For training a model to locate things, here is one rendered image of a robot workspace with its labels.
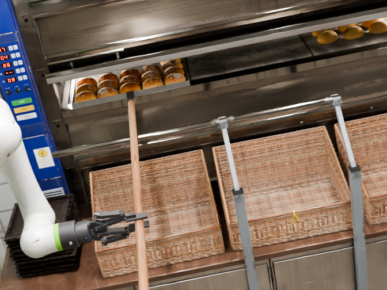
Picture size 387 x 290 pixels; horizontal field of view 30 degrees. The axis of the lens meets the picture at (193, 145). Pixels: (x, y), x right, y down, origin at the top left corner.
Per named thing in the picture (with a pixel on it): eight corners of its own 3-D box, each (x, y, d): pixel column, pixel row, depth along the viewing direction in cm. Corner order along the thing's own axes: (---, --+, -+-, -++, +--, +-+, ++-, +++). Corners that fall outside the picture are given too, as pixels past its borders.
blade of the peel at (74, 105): (190, 86, 330) (189, 80, 329) (72, 109, 330) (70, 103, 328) (183, 56, 361) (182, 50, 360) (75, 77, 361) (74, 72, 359)
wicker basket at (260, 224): (218, 193, 359) (209, 145, 345) (330, 171, 358) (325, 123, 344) (231, 254, 316) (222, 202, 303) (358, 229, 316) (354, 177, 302)
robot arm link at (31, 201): (-13, 160, 232) (21, 151, 232) (-8, 142, 242) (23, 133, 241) (28, 244, 251) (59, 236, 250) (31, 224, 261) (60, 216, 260)
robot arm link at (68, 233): (64, 257, 239) (57, 235, 235) (65, 236, 250) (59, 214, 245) (82, 253, 239) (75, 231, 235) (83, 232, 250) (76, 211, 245)
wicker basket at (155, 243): (101, 217, 358) (87, 171, 344) (212, 194, 359) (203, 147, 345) (101, 281, 316) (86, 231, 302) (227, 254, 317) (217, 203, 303)
